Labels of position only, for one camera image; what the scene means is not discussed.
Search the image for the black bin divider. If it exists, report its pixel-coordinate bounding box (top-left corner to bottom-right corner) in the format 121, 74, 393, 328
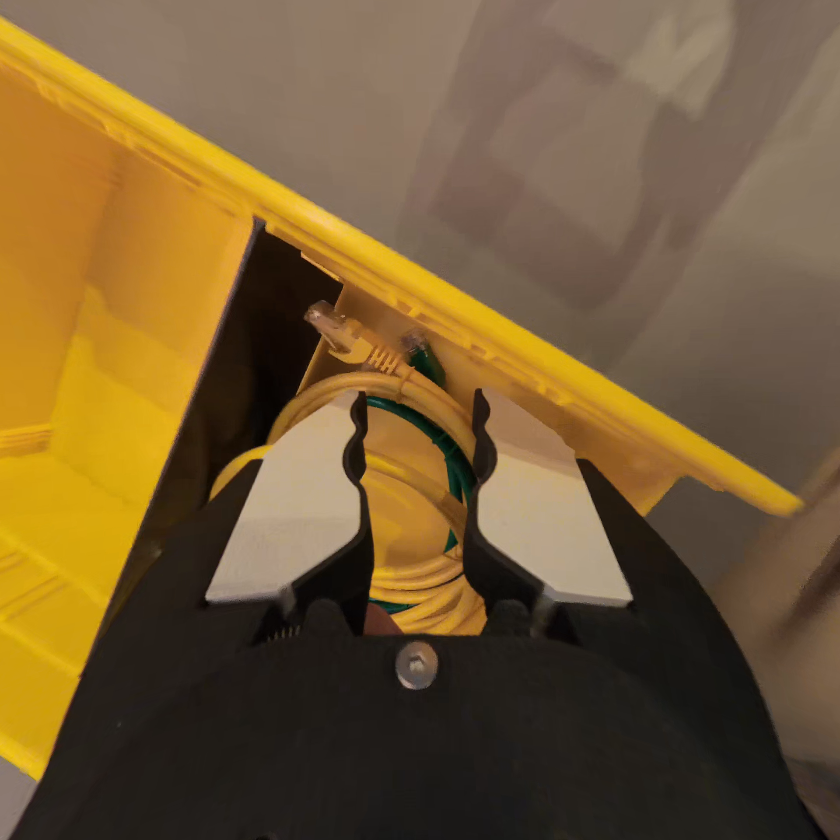
98, 218, 345, 641

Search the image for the green ethernet cable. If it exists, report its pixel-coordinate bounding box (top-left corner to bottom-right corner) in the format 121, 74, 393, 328
365, 332, 477, 615

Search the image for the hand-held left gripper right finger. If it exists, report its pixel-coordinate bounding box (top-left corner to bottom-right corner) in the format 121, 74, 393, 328
462, 388, 634, 637

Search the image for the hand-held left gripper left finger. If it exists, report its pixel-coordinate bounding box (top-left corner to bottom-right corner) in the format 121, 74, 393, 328
205, 391, 375, 636

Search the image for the yellow plastic bin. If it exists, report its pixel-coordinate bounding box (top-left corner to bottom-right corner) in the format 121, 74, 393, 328
0, 18, 805, 781

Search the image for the yellow ethernet cable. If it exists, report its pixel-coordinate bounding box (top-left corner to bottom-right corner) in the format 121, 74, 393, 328
209, 301, 488, 637

